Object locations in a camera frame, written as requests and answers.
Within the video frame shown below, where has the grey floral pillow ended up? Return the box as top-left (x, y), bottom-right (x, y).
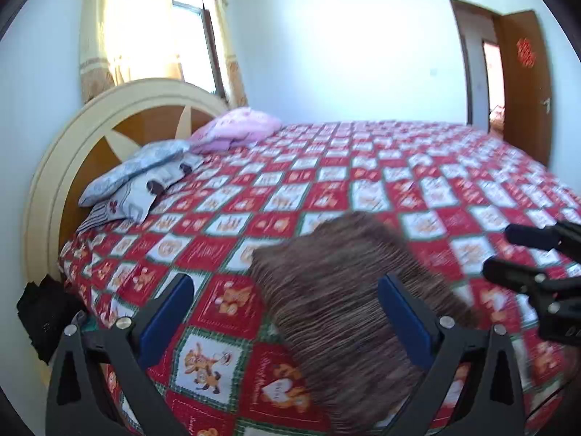
top-left (78, 140), bottom-right (191, 207)

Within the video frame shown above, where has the red checkered printed blanket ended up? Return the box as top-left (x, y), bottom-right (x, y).
top-left (58, 120), bottom-right (581, 436)

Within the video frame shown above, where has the cream and wood headboard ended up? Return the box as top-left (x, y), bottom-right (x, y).
top-left (23, 77), bottom-right (230, 284)

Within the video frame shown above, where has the pink pillow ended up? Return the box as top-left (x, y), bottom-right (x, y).
top-left (190, 106), bottom-right (282, 154)

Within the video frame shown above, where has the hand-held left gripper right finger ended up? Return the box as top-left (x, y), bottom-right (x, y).
top-left (377, 275), bottom-right (527, 436)

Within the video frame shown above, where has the striped cloth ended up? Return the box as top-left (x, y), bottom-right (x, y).
top-left (75, 202), bottom-right (137, 233)

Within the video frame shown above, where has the wide yellow curtain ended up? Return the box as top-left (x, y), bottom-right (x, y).
top-left (79, 0), bottom-right (184, 103)

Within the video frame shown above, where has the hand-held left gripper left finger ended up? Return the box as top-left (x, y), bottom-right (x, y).
top-left (45, 272), bottom-right (196, 436)

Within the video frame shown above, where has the brown wooden door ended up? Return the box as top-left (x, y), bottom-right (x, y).
top-left (492, 9), bottom-right (553, 166)

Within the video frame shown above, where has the red paper door decoration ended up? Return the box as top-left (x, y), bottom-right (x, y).
top-left (516, 37), bottom-right (536, 69)

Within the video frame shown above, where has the black cloth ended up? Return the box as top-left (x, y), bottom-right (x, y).
top-left (17, 275), bottom-right (87, 364)

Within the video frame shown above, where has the brown striped blanket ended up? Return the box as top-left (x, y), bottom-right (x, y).
top-left (249, 211), bottom-right (482, 436)

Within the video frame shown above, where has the narrow yellow curtain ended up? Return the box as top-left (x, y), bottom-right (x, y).
top-left (202, 0), bottom-right (248, 107)

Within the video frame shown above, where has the white pillow with dark print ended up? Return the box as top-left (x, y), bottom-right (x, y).
top-left (109, 154), bottom-right (205, 223)

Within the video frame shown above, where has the window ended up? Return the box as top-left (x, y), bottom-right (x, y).
top-left (168, 0), bottom-right (228, 98)

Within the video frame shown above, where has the brown door frame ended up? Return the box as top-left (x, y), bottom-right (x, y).
top-left (449, 0), bottom-right (504, 132)

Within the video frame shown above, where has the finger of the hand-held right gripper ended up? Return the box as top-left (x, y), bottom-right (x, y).
top-left (482, 257), bottom-right (581, 301)
top-left (505, 222), bottom-right (581, 252)

